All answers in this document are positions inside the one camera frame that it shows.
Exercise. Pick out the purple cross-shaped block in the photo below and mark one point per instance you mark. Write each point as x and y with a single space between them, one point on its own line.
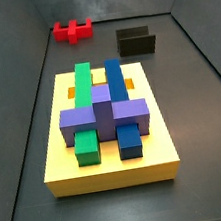
104 115

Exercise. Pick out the blue long bar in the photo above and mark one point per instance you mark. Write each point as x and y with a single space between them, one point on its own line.
128 137

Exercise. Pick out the black slotted holder block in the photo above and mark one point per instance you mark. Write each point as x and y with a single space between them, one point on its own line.
135 41

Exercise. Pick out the red cross-shaped block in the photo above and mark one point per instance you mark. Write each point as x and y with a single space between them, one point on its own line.
73 32

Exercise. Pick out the yellow base board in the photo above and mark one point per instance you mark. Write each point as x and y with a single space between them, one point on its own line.
65 177

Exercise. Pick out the green long bar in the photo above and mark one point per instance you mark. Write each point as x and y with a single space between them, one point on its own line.
86 143

